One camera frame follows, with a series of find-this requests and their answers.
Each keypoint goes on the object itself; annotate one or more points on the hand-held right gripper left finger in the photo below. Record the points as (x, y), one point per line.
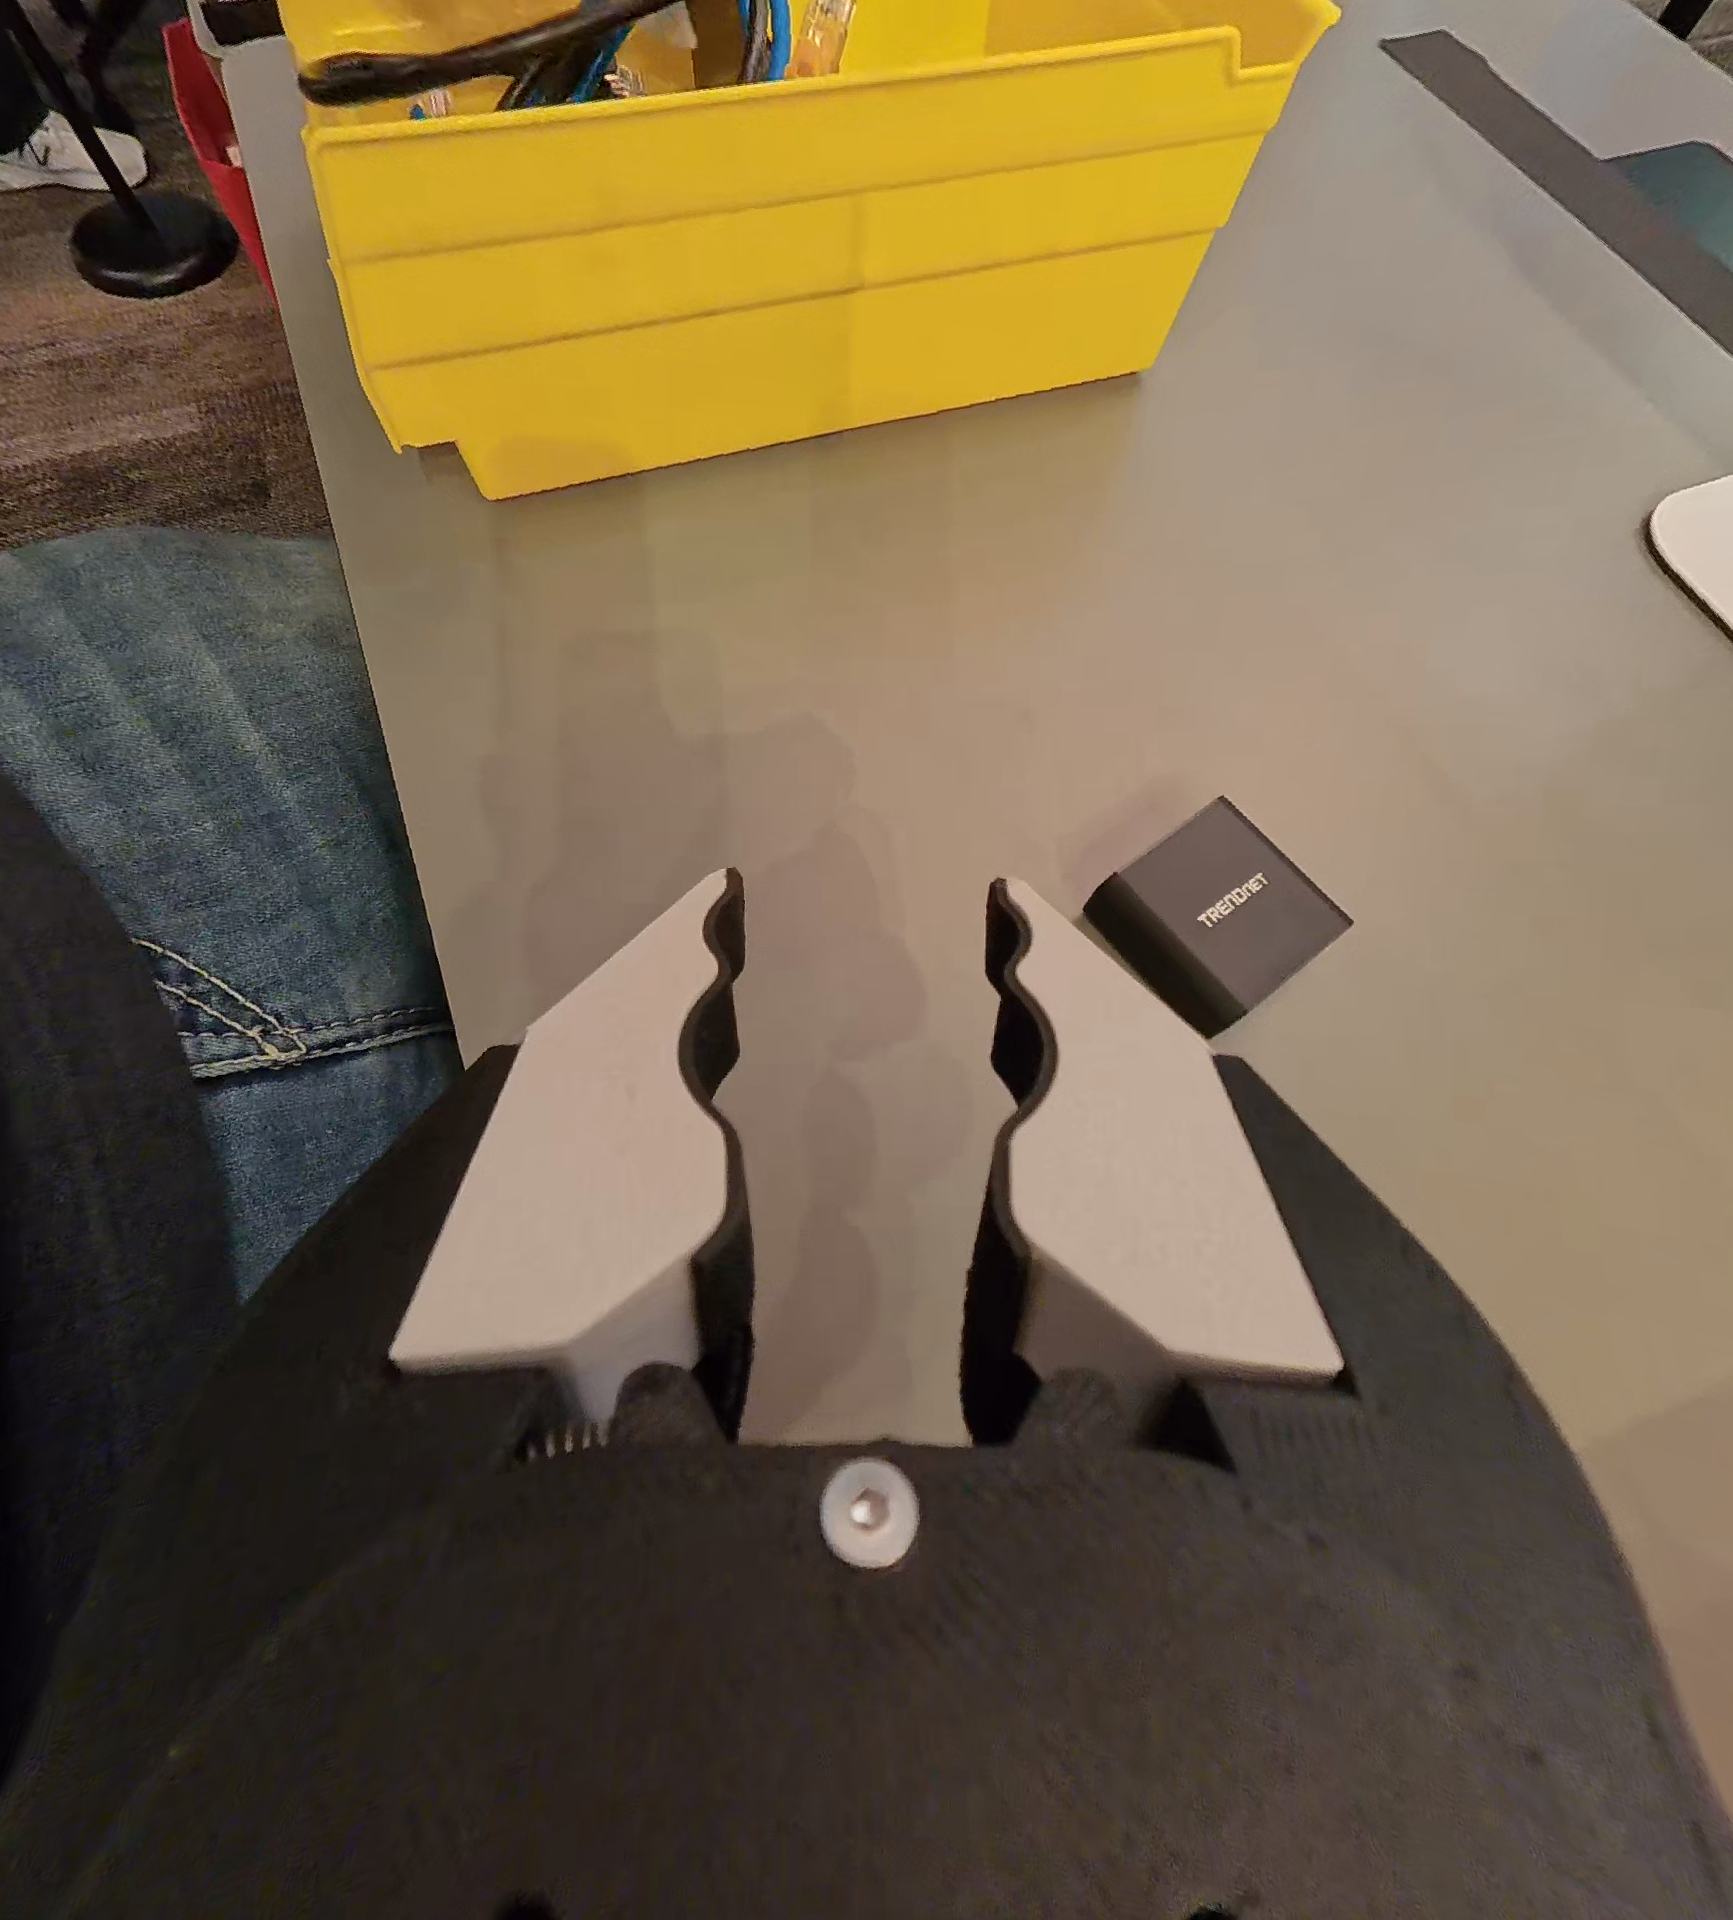
(566, 1200)

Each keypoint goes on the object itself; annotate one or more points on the black pole floor stand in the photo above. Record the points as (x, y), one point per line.
(155, 248)

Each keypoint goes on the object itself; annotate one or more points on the black ethernet splitter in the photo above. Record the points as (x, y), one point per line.
(1225, 931)

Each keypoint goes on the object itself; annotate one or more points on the person's blue jeans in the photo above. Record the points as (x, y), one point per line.
(206, 720)

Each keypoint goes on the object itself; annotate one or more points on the yellow plastic bin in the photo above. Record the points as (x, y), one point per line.
(746, 301)

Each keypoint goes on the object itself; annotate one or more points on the black tape strip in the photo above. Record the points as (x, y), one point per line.
(1555, 164)

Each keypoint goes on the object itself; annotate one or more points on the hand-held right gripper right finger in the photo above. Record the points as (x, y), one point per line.
(1151, 1200)

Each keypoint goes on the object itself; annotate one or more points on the red fabric bag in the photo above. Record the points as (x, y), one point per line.
(214, 135)

